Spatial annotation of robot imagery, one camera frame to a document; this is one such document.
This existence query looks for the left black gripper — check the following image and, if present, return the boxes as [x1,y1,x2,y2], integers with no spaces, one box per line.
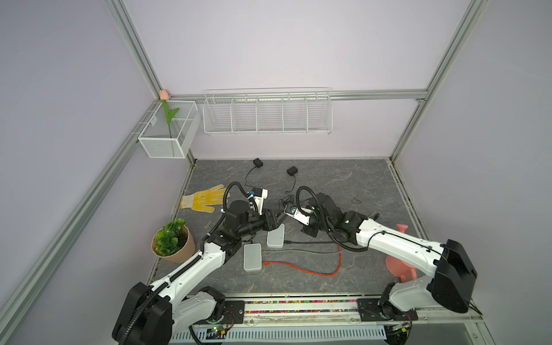
[238,208,288,239]

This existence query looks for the white network switch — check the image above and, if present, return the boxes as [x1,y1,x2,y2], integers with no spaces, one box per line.
[266,224,285,249]
[243,243,262,272]

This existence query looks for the grey ethernet cable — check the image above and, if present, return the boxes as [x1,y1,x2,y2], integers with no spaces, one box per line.
[261,197,363,256]

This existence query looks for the red ethernet cable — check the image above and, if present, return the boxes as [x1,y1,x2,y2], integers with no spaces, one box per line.
[262,245,343,277]

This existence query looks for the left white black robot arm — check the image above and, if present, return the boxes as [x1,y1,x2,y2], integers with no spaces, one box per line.
[112,182,283,344]

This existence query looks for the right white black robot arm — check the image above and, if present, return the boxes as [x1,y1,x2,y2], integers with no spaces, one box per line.
[285,193,477,319]

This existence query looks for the yellow work glove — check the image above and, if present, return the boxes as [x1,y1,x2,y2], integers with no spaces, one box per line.
[180,184,226,214]

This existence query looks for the green potted plant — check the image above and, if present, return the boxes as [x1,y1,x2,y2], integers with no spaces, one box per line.
[151,218,196,265]

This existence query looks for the pink watering can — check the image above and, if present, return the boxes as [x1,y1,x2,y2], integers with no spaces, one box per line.
[384,223,418,283]

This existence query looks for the small white mesh basket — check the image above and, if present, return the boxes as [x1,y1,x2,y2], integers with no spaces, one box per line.
[138,101,201,159]

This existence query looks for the artificial pink tulip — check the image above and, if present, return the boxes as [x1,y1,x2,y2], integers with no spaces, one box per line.
[159,90,180,138]

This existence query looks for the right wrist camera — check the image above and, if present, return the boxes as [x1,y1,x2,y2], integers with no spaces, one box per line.
[284,205,313,226]

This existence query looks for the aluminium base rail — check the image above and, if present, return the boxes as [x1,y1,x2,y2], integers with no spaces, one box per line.
[114,294,497,345]

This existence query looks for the long white wire basket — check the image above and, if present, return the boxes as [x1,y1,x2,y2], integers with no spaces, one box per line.
[203,88,334,135]

